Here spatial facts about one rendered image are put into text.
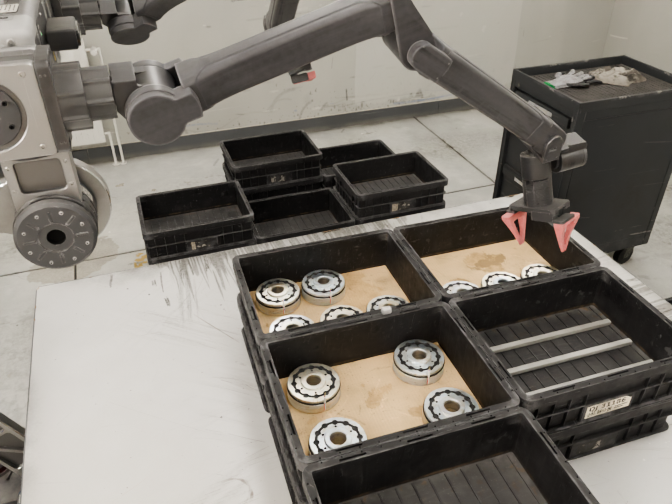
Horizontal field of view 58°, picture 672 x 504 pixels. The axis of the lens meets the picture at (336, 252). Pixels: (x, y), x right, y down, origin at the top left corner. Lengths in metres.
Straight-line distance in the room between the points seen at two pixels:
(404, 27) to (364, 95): 3.58
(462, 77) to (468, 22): 3.69
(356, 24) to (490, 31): 3.95
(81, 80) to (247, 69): 0.21
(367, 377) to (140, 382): 0.54
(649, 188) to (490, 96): 2.03
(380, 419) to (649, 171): 2.08
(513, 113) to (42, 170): 0.83
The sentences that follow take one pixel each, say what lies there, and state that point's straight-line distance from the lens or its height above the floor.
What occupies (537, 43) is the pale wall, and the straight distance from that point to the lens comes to 5.10.
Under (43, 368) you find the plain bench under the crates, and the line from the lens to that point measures 1.61.
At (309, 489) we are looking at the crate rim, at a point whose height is 0.93.
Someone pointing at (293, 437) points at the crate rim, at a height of 0.93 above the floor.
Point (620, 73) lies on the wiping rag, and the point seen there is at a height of 0.89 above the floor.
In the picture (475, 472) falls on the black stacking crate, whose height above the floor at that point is 0.83.
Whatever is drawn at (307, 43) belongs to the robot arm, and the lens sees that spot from 0.88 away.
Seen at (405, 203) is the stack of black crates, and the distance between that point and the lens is 2.46.
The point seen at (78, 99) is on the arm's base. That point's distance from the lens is 0.85.
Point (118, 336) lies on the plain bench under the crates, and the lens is 1.63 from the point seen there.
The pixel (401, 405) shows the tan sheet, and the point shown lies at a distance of 1.21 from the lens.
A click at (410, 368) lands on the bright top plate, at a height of 0.86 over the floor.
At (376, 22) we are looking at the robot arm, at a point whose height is 1.52.
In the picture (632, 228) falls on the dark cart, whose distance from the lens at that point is 3.12.
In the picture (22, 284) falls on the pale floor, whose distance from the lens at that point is 3.21.
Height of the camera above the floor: 1.73
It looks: 34 degrees down
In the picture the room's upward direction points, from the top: straight up
